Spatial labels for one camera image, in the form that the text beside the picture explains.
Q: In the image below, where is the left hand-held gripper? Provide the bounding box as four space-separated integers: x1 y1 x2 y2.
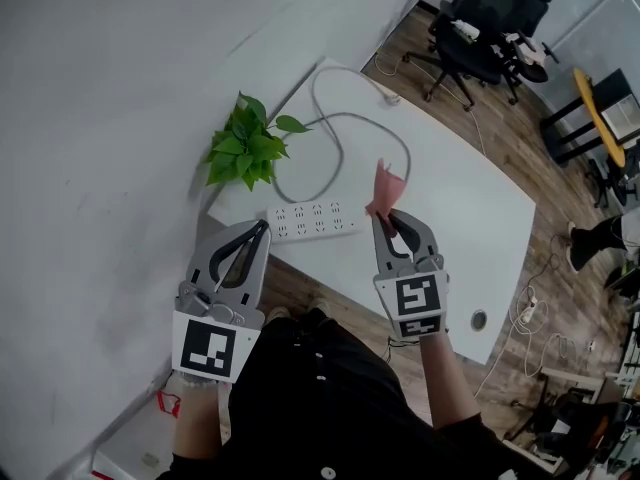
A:
172 219 272 384

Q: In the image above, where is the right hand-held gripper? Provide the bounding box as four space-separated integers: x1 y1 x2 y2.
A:
370 210 450 342

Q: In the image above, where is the pink cloth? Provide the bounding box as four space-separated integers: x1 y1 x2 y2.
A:
364 156 409 229

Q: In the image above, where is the person's right forearm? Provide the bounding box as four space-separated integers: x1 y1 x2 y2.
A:
417 332 481 432

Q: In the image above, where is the person's left forearm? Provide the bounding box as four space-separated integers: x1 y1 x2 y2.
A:
172 375 224 462

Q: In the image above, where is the green potted plant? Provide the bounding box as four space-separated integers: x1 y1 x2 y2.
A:
203 90 314 193

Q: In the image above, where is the white floor power strip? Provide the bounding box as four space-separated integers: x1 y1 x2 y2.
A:
518 295 539 325

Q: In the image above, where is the red tag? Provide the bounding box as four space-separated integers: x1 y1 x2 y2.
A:
157 390 182 419

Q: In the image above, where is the person's black garment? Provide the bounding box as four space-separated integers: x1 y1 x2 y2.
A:
157 310 551 480

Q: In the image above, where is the white low cabinet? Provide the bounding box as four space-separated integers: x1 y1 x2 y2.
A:
89 382 181 480

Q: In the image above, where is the black office chair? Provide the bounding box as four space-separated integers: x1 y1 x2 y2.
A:
402 0 506 112
492 0 561 107

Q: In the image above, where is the pale folded garment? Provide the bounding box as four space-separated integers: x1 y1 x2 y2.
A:
504 31 546 67

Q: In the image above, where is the yellow round table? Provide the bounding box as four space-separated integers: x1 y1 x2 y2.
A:
539 66 629 169

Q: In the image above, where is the black metal stand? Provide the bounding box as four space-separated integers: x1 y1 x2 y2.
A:
504 387 636 477

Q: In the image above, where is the pale bead bracelet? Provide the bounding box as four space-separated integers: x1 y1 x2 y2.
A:
177 371 221 389

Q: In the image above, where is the white floor cable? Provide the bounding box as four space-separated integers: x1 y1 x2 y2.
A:
472 287 551 399

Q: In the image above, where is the grey power cable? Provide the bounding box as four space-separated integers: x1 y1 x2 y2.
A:
272 65 414 205

